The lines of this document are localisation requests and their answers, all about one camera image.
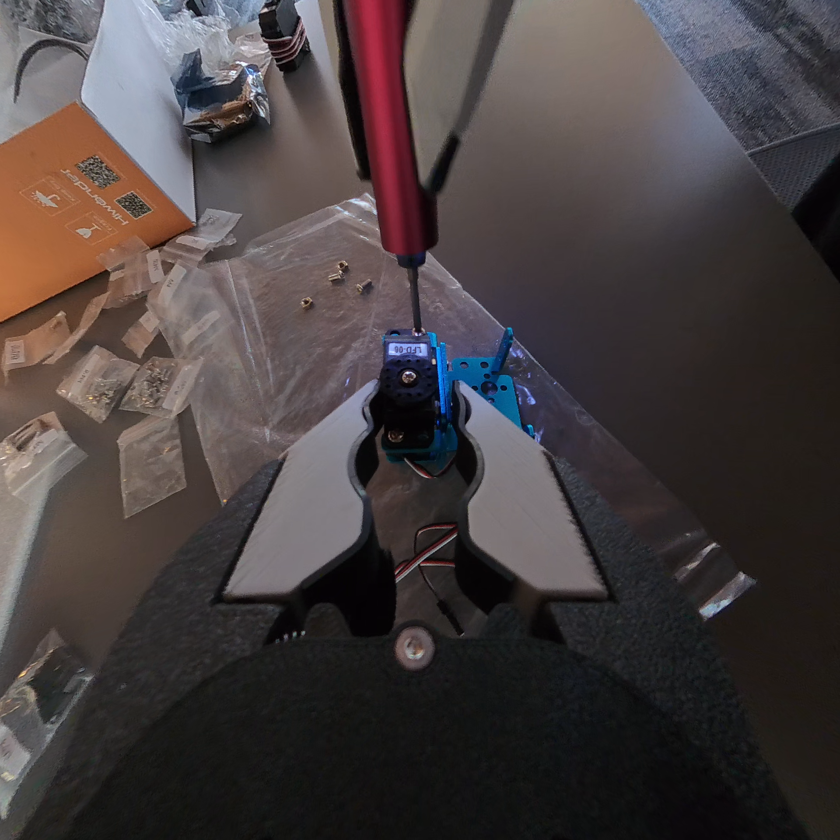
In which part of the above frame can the zip bag with black parts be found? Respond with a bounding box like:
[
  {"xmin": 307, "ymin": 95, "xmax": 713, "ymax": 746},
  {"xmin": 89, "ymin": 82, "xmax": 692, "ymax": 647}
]
[{"xmin": 0, "ymin": 626, "xmax": 94, "ymax": 788}]

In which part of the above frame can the large clear plastic bag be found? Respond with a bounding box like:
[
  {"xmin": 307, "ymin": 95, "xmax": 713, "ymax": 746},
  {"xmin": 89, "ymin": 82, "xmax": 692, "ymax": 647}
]
[{"xmin": 167, "ymin": 193, "xmax": 757, "ymax": 621}]

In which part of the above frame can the orange cardboard box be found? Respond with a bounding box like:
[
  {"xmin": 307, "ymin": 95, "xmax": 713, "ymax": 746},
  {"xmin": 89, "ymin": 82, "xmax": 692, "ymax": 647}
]
[{"xmin": 0, "ymin": 0, "xmax": 198, "ymax": 322}]

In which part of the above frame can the person's black clothing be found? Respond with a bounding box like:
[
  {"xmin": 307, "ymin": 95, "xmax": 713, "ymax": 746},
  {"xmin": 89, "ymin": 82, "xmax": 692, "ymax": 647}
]
[{"xmin": 791, "ymin": 172, "xmax": 840, "ymax": 283}]

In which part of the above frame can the black servo with wound cable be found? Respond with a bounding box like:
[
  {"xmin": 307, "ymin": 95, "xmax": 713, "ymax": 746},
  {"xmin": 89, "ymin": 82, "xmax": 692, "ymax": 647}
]
[{"xmin": 258, "ymin": 0, "xmax": 313, "ymax": 72}]

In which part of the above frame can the red white black servo cable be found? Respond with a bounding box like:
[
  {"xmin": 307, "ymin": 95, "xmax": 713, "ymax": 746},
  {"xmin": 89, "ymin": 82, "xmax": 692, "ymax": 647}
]
[{"xmin": 392, "ymin": 453, "xmax": 468, "ymax": 636}]

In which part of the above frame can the grey mesh office chair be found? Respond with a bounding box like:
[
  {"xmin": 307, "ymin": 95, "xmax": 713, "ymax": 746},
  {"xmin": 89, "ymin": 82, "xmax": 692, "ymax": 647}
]
[{"xmin": 748, "ymin": 125, "xmax": 840, "ymax": 211}]

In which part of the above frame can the pile of clear screw bags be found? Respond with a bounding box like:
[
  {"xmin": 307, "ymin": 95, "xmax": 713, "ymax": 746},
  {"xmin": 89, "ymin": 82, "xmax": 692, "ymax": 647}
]
[{"xmin": 0, "ymin": 209, "xmax": 244, "ymax": 519}]

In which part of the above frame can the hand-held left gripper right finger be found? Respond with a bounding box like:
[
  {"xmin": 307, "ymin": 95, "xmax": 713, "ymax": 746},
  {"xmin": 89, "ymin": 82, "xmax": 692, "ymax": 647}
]
[{"xmin": 456, "ymin": 381, "xmax": 611, "ymax": 599}]

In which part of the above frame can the crumpled clear plastic wrap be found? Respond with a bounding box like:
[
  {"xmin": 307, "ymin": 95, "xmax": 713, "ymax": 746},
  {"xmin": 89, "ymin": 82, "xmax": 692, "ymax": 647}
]
[{"xmin": 131, "ymin": 0, "xmax": 271, "ymax": 86}]

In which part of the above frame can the white foam sheet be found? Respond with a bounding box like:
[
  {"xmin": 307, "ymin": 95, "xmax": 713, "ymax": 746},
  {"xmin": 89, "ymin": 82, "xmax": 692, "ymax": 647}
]
[{"xmin": 0, "ymin": 489, "xmax": 53, "ymax": 670}]

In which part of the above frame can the silver foil bag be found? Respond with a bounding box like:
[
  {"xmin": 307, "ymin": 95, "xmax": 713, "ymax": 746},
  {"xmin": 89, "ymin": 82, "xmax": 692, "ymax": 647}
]
[{"xmin": 172, "ymin": 52, "xmax": 272, "ymax": 144}]

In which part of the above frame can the small red tool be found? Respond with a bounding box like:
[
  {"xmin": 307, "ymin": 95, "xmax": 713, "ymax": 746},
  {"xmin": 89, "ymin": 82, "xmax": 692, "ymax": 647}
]
[{"xmin": 343, "ymin": 0, "xmax": 439, "ymax": 332}]

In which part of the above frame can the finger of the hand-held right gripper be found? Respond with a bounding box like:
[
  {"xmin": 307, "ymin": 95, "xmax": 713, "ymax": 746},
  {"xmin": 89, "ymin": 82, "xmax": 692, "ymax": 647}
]
[
  {"xmin": 333, "ymin": 0, "xmax": 374, "ymax": 181},
  {"xmin": 403, "ymin": 0, "xmax": 517, "ymax": 196}
]

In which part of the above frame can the blue perforated metal bracket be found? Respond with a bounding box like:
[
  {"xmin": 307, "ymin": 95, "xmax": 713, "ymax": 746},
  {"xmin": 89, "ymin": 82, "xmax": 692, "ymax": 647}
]
[{"xmin": 449, "ymin": 326, "xmax": 538, "ymax": 439}]

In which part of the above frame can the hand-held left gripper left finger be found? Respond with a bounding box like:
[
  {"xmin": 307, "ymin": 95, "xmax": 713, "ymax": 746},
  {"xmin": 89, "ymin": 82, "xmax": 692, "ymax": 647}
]
[{"xmin": 220, "ymin": 381, "xmax": 382, "ymax": 603}]

